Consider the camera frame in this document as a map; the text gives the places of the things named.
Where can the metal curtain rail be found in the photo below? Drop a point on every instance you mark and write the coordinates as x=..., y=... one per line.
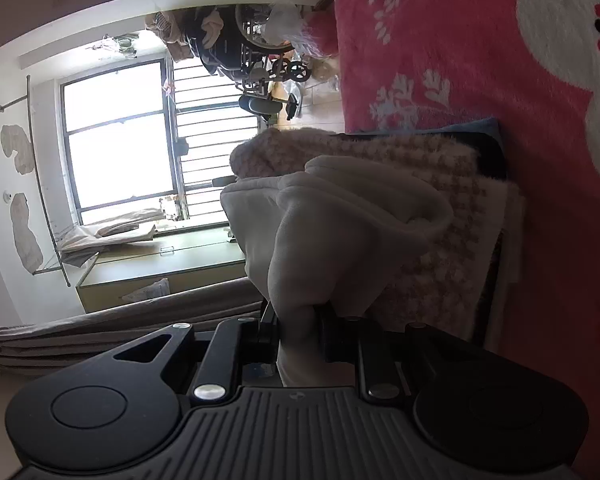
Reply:
x=37, y=170

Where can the white plastic bag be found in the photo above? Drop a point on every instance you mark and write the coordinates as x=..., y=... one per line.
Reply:
x=285, y=17

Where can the heap of dark clothes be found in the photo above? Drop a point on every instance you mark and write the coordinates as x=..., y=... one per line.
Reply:
x=195, y=35

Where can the grey curtain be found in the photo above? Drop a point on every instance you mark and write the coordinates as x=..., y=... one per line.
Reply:
x=105, y=330

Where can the papers on windowsill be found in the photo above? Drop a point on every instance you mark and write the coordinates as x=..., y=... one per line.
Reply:
x=110, y=235

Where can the pink houndstooth fuzzy garment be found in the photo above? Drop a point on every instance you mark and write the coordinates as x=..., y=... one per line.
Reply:
x=430, y=285

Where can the yellow low cabinet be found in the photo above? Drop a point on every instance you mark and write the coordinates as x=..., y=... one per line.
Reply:
x=180, y=270

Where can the barred window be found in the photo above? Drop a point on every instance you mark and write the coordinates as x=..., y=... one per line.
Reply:
x=115, y=150

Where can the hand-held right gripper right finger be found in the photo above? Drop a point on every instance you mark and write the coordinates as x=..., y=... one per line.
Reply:
x=329, y=332

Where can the white sweatshirt with orange outline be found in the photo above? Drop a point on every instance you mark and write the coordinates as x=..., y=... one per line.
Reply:
x=320, y=240

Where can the red floral blanket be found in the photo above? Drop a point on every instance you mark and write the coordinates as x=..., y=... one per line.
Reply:
x=480, y=50

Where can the wheelchair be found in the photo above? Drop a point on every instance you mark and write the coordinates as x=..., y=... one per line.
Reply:
x=260, y=60

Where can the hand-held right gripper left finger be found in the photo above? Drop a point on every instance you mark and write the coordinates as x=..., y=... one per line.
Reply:
x=272, y=332

